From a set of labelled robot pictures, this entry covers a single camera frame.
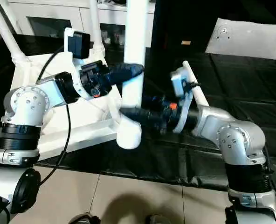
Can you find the dark cabinet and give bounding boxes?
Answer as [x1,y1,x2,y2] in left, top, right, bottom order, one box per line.
[152,0,221,56]

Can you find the white plastic table top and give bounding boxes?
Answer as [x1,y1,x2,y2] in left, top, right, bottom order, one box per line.
[0,50,120,162]

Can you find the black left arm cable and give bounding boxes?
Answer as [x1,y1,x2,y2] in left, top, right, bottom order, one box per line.
[35,45,71,185]

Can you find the black work mat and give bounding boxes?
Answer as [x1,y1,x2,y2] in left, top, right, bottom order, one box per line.
[0,34,276,201]

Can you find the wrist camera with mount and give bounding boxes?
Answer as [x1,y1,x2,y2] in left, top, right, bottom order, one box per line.
[63,27,95,101]
[170,66,197,134]

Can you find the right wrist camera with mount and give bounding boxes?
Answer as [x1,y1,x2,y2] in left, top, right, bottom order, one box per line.
[170,66,197,134]

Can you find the white board with round fitting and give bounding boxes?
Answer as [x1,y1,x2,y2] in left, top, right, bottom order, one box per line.
[205,17,276,60]

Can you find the white glass-door cabinet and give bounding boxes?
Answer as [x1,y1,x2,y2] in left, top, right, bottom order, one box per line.
[7,0,156,47]

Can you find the white plastic table leg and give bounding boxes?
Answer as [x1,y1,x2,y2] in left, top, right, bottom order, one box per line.
[182,60,210,108]
[88,0,106,55]
[0,0,28,65]
[116,0,151,150]

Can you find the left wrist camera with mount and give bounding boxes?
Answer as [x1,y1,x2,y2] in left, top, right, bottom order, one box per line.
[63,27,95,101]

